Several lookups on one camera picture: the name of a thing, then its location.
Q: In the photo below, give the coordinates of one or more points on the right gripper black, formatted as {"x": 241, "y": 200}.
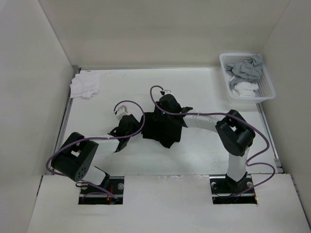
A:
{"x": 157, "y": 110}

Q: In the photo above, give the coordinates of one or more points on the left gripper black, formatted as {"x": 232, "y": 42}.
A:
{"x": 136, "y": 124}

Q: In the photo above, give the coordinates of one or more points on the black tank top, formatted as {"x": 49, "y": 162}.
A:
{"x": 163, "y": 132}

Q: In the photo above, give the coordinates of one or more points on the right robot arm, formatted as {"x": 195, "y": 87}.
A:
{"x": 235, "y": 136}

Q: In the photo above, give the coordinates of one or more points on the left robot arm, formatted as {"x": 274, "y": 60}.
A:
{"x": 74, "y": 159}

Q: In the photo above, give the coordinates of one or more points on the folded white tank top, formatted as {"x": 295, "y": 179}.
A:
{"x": 85, "y": 86}

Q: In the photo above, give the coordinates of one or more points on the white tank top in basket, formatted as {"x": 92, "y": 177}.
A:
{"x": 246, "y": 89}

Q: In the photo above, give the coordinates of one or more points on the grey tank top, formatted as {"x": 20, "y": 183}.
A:
{"x": 249, "y": 71}

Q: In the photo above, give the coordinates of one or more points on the white plastic basket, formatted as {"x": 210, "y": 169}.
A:
{"x": 265, "y": 91}

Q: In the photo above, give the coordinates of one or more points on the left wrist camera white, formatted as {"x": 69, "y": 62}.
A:
{"x": 121, "y": 112}

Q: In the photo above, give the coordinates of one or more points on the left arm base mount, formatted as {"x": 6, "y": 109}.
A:
{"x": 90, "y": 195}

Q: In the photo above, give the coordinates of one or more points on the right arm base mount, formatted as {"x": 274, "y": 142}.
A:
{"x": 222, "y": 193}

